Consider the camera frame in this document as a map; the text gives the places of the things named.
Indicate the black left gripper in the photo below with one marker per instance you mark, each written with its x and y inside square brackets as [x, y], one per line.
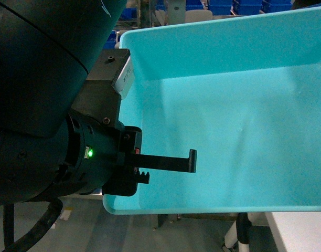
[107, 157]

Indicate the teal plastic bin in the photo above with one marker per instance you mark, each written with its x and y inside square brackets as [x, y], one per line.
[245, 93]

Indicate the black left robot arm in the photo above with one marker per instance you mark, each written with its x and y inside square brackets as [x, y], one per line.
[59, 131]

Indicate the white table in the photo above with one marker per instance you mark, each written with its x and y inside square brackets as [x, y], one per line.
[292, 231]

